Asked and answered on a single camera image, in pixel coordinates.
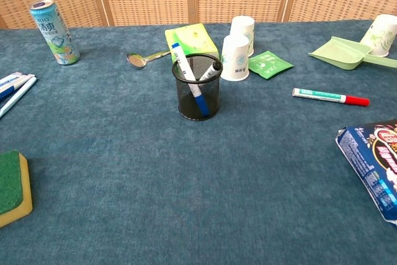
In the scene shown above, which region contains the pale green dustpan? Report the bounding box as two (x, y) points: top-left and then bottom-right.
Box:
(308, 36), (397, 71)

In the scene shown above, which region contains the metal spoon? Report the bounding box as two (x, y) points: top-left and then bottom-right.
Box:
(126, 50), (172, 69)

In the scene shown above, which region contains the green tissue box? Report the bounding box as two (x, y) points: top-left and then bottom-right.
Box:
(164, 22), (220, 61)

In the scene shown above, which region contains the green yellow scouring sponge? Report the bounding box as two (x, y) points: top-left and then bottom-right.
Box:
(0, 149), (33, 228)

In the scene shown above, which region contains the blue white toothpaste tube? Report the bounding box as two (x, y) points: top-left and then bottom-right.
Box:
(0, 71), (35, 101)

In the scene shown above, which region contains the white paper cup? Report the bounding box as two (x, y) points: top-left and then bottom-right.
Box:
(220, 34), (251, 83)
(229, 16), (256, 58)

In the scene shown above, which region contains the blue capped white marker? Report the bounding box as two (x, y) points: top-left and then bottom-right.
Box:
(171, 42), (211, 116)

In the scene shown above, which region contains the black pen cup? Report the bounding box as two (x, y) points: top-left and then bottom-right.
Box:
(171, 53), (224, 121)

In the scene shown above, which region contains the dark blue snack packet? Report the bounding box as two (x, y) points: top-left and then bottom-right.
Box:
(334, 119), (397, 226)

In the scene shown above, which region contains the light blue drink can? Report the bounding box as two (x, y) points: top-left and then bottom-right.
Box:
(29, 0), (81, 66)

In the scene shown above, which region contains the black capped white marker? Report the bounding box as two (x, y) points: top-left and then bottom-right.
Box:
(198, 61), (223, 83)

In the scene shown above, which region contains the leaf print paper cup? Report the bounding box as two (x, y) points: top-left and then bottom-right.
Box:
(359, 14), (397, 58)

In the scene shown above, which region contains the blue table cloth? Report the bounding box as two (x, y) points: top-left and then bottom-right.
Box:
(0, 19), (397, 265)

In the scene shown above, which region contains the red capped teal marker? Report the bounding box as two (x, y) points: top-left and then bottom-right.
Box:
(292, 88), (370, 107)

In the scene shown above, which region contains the light blue toothbrush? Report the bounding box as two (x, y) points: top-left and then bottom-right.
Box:
(0, 76), (38, 119)

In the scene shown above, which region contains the green tea sachet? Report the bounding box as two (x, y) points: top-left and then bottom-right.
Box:
(248, 50), (295, 80)

